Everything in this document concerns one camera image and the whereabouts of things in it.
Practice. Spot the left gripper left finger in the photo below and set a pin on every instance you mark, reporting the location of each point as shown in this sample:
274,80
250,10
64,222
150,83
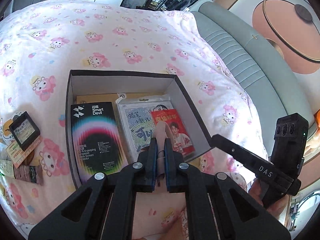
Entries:
103,208

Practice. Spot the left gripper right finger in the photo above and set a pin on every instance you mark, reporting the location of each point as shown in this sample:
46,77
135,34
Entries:
217,207

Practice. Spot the black Smart Devil box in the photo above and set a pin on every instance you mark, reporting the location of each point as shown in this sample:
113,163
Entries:
96,139

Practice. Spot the red photo card envelope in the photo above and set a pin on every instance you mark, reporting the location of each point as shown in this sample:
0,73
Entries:
181,141

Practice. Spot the cartoon bead art pack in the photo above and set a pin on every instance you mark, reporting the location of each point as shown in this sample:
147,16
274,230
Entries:
136,120

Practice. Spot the pink face mask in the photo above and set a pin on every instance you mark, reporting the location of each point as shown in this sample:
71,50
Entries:
161,133

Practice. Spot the right hand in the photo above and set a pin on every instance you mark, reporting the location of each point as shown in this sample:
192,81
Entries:
276,208

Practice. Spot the orange plush toy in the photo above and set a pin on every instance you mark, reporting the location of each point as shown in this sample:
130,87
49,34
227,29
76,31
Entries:
317,118

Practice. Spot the brown chocolate packet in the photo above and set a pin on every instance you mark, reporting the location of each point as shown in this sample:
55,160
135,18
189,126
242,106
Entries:
30,174

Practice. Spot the grey padded headboard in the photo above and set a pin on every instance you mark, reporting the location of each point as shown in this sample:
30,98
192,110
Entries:
254,63

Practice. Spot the orange printed card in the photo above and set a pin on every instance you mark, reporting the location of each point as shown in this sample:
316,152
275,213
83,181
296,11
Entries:
17,155

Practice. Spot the tan tempered glass package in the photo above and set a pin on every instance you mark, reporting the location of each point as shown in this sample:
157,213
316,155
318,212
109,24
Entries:
108,97

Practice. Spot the dark cardboard storage box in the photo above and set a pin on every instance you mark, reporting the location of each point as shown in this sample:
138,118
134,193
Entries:
89,82

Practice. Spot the pink cartoon bed quilt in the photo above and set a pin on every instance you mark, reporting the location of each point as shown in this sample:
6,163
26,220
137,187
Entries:
42,43

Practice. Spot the small black frame box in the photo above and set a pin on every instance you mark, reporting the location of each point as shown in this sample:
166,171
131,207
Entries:
24,130

